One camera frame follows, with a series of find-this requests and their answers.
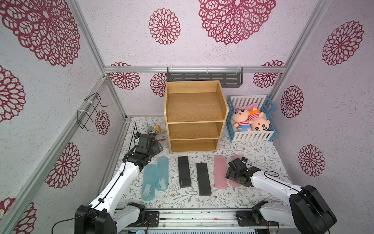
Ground pink pencil case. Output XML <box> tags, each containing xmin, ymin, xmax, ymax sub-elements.
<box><xmin>214</xmin><ymin>156</ymin><xmax>228</xmax><ymax>190</ymax></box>
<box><xmin>228</xmin><ymin>155</ymin><xmax>243</xmax><ymax>188</ymax></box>

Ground teal pencil case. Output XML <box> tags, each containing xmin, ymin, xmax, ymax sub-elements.
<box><xmin>141</xmin><ymin>164</ymin><xmax>157</xmax><ymax>201</ymax></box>
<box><xmin>156</xmin><ymin>157</ymin><xmax>169</xmax><ymax>191</ymax></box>

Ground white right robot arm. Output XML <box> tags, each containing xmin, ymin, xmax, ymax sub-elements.
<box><xmin>226</xmin><ymin>158</ymin><xmax>337</xmax><ymax>234</ymax></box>

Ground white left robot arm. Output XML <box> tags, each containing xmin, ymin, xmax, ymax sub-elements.
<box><xmin>74</xmin><ymin>133</ymin><xmax>163</xmax><ymax>234</ymax></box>

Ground wooden three-tier shelf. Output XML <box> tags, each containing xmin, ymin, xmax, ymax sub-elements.
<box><xmin>164</xmin><ymin>81</ymin><xmax>229</xmax><ymax>153</ymax></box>

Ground orange striped plush toy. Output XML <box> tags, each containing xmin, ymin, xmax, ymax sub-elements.
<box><xmin>247</xmin><ymin>108</ymin><xmax>270</xmax><ymax>131</ymax></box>

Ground blue white toy crate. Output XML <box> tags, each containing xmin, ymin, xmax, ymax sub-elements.
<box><xmin>226</xmin><ymin>95</ymin><xmax>277</xmax><ymax>142</ymax></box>

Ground pink plush pig toy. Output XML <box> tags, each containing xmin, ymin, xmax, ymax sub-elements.
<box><xmin>232</xmin><ymin>103</ymin><xmax>258</xmax><ymax>132</ymax></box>

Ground grey plush keychain toy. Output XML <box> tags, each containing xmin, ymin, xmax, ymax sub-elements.
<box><xmin>147</xmin><ymin>125</ymin><xmax>163</xmax><ymax>136</ymax></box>

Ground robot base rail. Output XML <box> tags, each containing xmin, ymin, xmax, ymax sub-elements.
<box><xmin>120</xmin><ymin>208</ymin><xmax>299</xmax><ymax>234</ymax></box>

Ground aluminium frame rails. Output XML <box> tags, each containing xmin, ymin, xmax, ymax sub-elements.
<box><xmin>0</xmin><ymin>0</ymin><xmax>332</xmax><ymax>234</ymax></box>

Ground grey wall-mounted rack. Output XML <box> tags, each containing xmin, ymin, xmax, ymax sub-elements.
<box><xmin>167</xmin><ymin>67</ymin><xmax>243</xmax><ymax>88</ymax></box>

